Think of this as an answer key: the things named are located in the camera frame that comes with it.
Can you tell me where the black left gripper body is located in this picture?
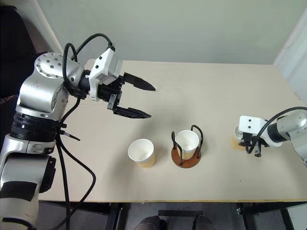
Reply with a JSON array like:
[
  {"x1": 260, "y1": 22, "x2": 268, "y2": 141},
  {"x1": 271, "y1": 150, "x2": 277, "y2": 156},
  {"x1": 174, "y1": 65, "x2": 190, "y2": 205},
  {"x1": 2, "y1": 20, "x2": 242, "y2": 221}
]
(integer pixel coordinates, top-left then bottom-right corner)
[{"x1": 97, "y1": 74, "x2": 126, "y2": 103}]

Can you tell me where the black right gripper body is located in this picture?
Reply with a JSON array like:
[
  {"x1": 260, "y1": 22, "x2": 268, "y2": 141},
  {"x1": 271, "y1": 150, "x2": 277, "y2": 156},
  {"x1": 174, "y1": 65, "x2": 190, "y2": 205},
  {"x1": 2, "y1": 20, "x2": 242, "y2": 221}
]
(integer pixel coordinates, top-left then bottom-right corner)
[{"x1": 241, "y1": 132, "x2": 259, "y2": 147}]

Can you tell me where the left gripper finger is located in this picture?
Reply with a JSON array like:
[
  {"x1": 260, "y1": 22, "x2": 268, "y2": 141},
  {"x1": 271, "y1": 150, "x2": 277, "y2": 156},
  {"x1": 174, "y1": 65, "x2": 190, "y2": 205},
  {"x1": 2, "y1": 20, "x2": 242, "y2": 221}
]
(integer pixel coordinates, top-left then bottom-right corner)
[
  {"x1": 107, "y1": 92, "x2": 153, "y2": 120},
  {"x1": 123, "y1": 72, "x2": 156, "y2": 92}
]

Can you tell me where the white paper cup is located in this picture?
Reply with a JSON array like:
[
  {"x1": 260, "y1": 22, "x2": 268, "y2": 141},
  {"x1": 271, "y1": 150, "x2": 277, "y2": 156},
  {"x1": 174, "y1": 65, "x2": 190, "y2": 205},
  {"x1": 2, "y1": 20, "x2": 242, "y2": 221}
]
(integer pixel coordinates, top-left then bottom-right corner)
[
  {"x1": 231, "y1": 125, "x2": 246, "y2": 152},
  {"x1": 127, "y1": 138, "x2": 156, "y2": 169},
  {"x1": 175, "y1": 129, "x2": 201, "y2": 160}
]

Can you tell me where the black zip tie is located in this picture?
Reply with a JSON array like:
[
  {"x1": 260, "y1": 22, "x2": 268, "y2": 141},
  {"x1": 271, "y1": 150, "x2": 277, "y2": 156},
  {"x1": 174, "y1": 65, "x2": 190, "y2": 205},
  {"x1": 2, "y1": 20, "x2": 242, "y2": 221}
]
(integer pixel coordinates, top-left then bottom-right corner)
[{"x1": 57, "y1": 123, "x2": 81, "y2": 142}]

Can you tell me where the dark fabric chair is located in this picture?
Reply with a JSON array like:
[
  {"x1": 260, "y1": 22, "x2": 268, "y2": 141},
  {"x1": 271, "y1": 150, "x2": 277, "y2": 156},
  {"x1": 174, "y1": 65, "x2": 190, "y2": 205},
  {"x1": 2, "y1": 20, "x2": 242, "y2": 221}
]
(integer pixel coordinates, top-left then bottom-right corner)
[{"x1": 0, "y1": 4, "x2": 59, "y2": 104}]

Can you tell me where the dark rounded shape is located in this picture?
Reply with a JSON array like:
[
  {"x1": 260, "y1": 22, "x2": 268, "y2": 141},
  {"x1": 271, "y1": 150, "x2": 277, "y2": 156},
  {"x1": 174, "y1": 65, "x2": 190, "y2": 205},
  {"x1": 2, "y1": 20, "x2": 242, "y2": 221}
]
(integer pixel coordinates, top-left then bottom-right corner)
[{"x1": 136, "y1": 215, "x2": 166, "y2": 230}]

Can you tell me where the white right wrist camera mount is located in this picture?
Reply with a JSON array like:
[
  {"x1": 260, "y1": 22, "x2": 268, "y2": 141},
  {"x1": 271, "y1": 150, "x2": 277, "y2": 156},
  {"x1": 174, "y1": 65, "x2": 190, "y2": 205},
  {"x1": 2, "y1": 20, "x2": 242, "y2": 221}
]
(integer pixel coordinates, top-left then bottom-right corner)
[{"x1": 238, "y1": 115, "x2": 284, "y2": 148}]

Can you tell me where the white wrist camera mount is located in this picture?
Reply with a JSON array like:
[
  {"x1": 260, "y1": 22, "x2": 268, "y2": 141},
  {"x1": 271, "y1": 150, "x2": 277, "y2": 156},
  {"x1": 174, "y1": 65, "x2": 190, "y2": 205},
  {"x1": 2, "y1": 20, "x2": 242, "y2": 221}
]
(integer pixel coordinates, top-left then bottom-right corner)
[
  {"x1": 88, "y1": 48, "x2": 124, "y2": 102},
  {"x1": 238, "y1": 115, "x2": 284, "y2": 148}
]

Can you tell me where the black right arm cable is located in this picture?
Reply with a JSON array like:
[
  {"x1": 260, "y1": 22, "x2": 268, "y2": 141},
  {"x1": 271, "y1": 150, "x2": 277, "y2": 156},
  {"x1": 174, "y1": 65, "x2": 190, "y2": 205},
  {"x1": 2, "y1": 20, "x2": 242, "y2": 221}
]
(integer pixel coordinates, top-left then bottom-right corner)
[{"x1": 245, "y1": 106, "x2": 307, "y2": 155}]

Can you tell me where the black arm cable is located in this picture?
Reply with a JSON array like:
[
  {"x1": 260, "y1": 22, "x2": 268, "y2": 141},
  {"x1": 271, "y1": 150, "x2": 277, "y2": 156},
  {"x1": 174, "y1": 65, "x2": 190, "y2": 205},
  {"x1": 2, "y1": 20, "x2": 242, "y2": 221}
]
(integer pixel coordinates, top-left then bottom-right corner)
[
  {"x1": 245, "y1": 106, "x2": 307, "y2": 155},
  {"x1": 54, "y1": 33, "x2": 116, "y2": 230}
]

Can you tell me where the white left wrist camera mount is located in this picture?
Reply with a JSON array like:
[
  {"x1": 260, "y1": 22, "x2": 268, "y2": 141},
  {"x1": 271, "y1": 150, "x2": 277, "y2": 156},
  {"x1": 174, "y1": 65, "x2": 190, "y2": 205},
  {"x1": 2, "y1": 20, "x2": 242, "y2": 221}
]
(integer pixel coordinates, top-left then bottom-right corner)
[{"x1": 88, "y1": 48, "x2": 124, "y2": 102}]

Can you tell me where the black wire cup holder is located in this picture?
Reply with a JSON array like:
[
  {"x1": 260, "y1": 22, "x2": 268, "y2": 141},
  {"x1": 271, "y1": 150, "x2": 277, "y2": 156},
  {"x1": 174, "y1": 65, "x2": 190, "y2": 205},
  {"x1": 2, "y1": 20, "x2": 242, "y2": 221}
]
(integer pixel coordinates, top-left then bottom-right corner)
[{"x1": 171, "y1": 124, "x2": 205, "y2": 169}]

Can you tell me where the black metal table frame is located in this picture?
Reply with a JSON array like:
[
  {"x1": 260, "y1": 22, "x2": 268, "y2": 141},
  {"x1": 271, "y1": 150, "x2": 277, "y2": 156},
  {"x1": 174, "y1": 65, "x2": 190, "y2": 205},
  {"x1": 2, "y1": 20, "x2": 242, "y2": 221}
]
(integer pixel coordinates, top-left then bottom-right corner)
[{"x1": 39, "y1": 200, "x2": 307, "y2": 230}]

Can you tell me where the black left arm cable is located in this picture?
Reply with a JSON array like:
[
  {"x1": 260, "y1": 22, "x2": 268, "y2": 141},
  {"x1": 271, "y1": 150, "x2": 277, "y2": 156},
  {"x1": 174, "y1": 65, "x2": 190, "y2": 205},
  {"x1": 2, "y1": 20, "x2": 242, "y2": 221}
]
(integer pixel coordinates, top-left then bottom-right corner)
[{"x1": 54, "y1": 33, "x2": 116, "y2": 230}]

